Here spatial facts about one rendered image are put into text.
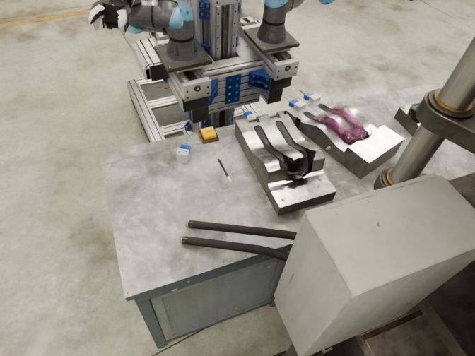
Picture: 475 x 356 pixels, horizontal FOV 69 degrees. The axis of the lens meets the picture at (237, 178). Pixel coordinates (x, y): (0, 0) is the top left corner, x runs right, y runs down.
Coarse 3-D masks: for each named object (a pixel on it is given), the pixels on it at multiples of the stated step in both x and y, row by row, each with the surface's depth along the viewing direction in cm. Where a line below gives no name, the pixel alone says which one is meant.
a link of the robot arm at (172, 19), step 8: (160, 0) 124; (168, 0) 124; (176, 0) 125; (152, 8) 124; (160, 8) 124; (168, 8) 124; (176, 8) 124; (152, 16) 124; (160, 16) 124; (168, 16) 124; (176, 16) 124; (152, 24) 126; (160, 24) 126; (168, 24) 126; (176, 24) 126
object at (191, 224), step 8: (192, 224) 130; (200, 224) 129; (208, 224) 128; (216, 224) 128; (224, 224) 127; (240, 232) 125; (248, 232) 124; (256, 232) 123; (264, 232) 122; (272, 232) 121; (280, 232) 121
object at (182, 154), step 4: (188, 140) 159; (180, 148) 152; (184, 148) 154; (188, 148) 154; (180, 152) 150; (184, 152) 151; (188, 152) 151; (180, 156) 151; (184, 156) 150; (188, 156) 152; (180, 160) 153; (184, 160) 152; (188, 160) 154
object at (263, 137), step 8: (256, 128) 158; (280, 128) 160; (264, 136) 156; (288, 136) 157; (264, 144) 153; (288, 144) 152; (296, 144) 153; (272, 152) 148; (280, 152) 146; (304, 152) 146; (312, 152) 142; (280, 160) 138; (288, 160) 140; (296, 160) 139; (304, 160) 146; (312, 160) 141; (288, 168) 143; (296, 168) 142; (304, 168) 145; (288, 176) 141; (296, 176) 140; (304, 176) 142
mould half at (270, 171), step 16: (240, 128) 157; (272, 128) 159; (288, 128) 160; (240, 144) 161; (256, 144) 152; (272, 144) 153; (304, 144) 151; (256, 160) 146; (272, 160) 139; (320, 160) 143; (272, 176) 138; (320, 176) 145; (272, 192) 138; (288, 192) 139; (304, 192) 139; (320, 192) 140; (288, 208) 137
